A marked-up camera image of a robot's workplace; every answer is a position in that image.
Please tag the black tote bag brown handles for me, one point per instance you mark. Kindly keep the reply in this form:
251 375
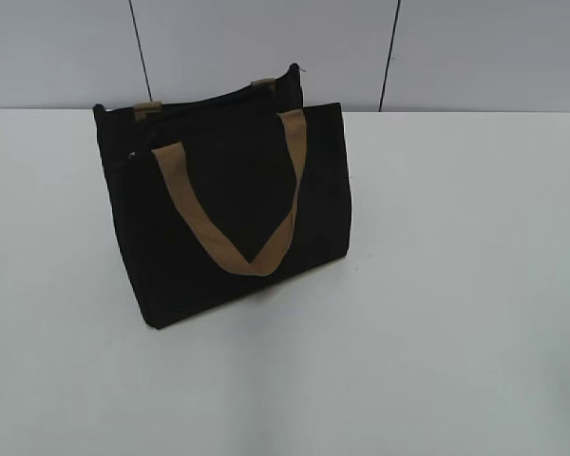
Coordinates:
221 198

